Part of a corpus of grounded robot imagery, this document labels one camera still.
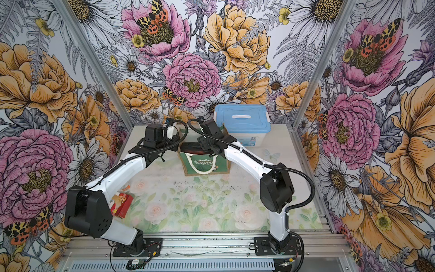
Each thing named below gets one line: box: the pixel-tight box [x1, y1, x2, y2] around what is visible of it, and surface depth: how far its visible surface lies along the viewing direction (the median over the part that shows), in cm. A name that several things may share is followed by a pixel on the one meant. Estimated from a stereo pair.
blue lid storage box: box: [213, 104, 272, 147], surface depth 105 cm
